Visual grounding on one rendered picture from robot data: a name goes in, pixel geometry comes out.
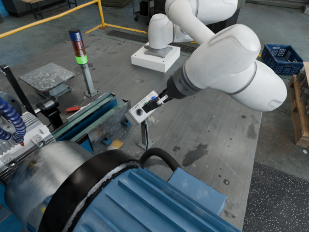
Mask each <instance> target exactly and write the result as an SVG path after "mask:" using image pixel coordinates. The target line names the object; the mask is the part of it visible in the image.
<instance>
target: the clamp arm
mask: <svg viewBox="0 0 309 232"><path fill-rule="evenodd" d="M0 68H1V69H2V70H1V72H2V74H4V75H5V76H6V78H7V79H8V81H9V83H10V84H11V86H12V87H13V89H14V91H15V92H16V94H17V96H18V97H19V99H20V100H21V102H22V104H21V105H22V106H23V107H24V108H25V109H26V110H27V112H30V113H31V114H33V115H34V116H35V117H38V116H37V114H38V112H36V110H34V109H33V107H32V106H31V104H30V102H29V101H28V99H27V97H26V95H25V94H24V92H23V90H22V88H21V87H20V85H19V83H18V82H17V80H16V78H15V76H14V74H13V73H12V71H11V69H10V67H9V66H8V65H6V64H2V65H0Z"/></svg>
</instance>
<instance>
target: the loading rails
mask: <svg viewBox="0 0 309 232"><path fill-rule="evenodd" d="M130 108H131V102H130V101H128V100H127V99H125V98H123V101H121V102H120V103H119V104H117V99H116V94H115V93H113V92H111V91H110V90H109V91H107V92H106V93H104V94H103V95H101V96H100V97H98V98H97V99H95V100H94V101H92V102H91V103H89V104H88V105H86V106H85V107H83V108H82V109H80V110H79V111H77V112H76V113H74V114H73V115H71V116H70V117H68V118H67V119H66V120H67V121H66V122H65V123H63V124H62V125H60V126H59V127H57V128H56V129H54V130H53V131H51V132H50V133H51V134H52V136H53V137H54V139H55V140H56V141H57V142H58V141H64V140H68V141H73V142H75V143H77V144H79V145H80V146H81V147H83V148H84V149H85V150H87V151H88V152H90V153H91V152H92V151H95V150H96V149H97V148H99V147H100V146H101V145H102V144H104V145H108V144H109V143H110V142H111V141H112V140H111V138H110V137H111V136H113V135H114V134H115V133H116V132H117V131H119V130H120V129H121V128H122V127H123V126H126V127H128V126H130V125H131V123H130V121H129V120H128V119H127V118H126V116H125V115H124V114H125V113H126V112H127V111H128V110H129V109H130Z"/></svg>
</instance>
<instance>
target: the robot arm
mask: <svg viewBox="0 0 309 232"><path fill-rule="evenodd" d="M237 3H238V0H166V3H165V12H166V15H164V14H155V15H153V16H152V18H151V20H150V22H149V28H148V39H149V45H144V48H145V49H147V51H145V52H144V54H145V55H151V56H156V57H160V58H165V57H166V55H167V54H168V53H169V52H170V51H171V50H173V47H170V46H168V44H169V43H172V42H189V41H195V42H197V43H198V44H199V45H200V46H199V47H198V48H197V49H196V50H195V51H194V52H193V53H192V55H191V57H190V58H189V59H188V60H186V61H185V62H184V63H183V64H182V65H181V66H180V67H179V68H178V70H176V71H174V74H173V75H172V76H171V77H170V78H169V79H168V80H167V84H166V85H167V88H165V89H164V90H163V92H161V93H160V94H159V95H158V96H157V97H156V98H154V100H153V99H152V100H149V101H148V103H147V104H145V105H144V106H143V107H142V109H143V110H144V111H145V113H148V112H150V111H151V110H154V109H156V108H158V107H160V106H162V105H163V103H166V102H167V101H169V100H172V99H174V98H176V99H183V98H185V97H187V96H193V95H195V94H197V93H199V92H200V91H203V90H205V89H206V88H208V87H209V88H211V89H216V90H220V91H223V92H225V93H227V94H228V95H229V96H230V97H232V98H233V99H234V100H236V101H237V102H239V103H241V104H242V105H244V106H246V107H248V108H250V109H253V110H257V111H264V112H266V111H272V110H274V109H276V108H278V107H279V106H280V105H281V104H282V103H283V102H284V101H285V99H286V96H287V90H286V86H285V84H284V82H283V80H282V79H281V78H280V77H279V76H278V75H277V74H275V73H274V71H273V70H272V69H271V68H270V67H268V66H267V65H265V64H264V63H262V62H260V61H257V60H256V58H257V56H258V54H259V52H260V49H261V45H260V41H259V39H258V37H257V35H256V34H255V33H254V32H253V31H252V30H251V29H250V28H249V27H247V26H245V25H243V24H235V25H232V26H229V27H227V28H225V29H223V30H221V31H220V32H218V33H216V34H214V33H213V32H212V31H211V30H210V29H208V28H207V27H206V26H205V25H209V24H212V23H217V22H220V21H224V20H226V19H228V18H230V17H231V16H233V14H234V13H235V11H236V8H237Z"/></svg>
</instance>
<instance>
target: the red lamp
mask: <svg viewBox="0 0 309 232"><path fill-rule="evenodd" d="M71 43H72V46H73V48H74V49H75V50H80V49H82V48H84V44H83V40H80V41H71Z"/></svg>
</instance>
